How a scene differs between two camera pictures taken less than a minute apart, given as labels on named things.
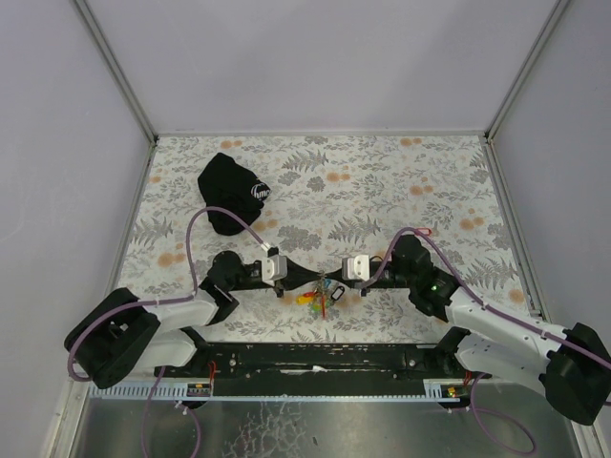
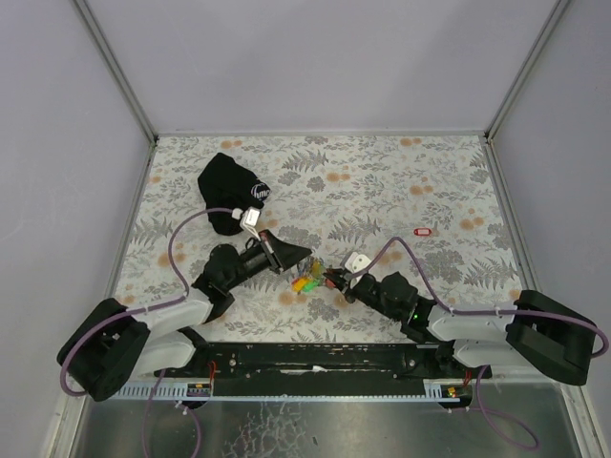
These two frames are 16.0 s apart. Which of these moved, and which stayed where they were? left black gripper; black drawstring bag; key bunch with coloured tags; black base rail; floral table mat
Moved: key bunch with coloured tags; left black gripper
Stayed: floral table mat; black drawstring bag; black base rail
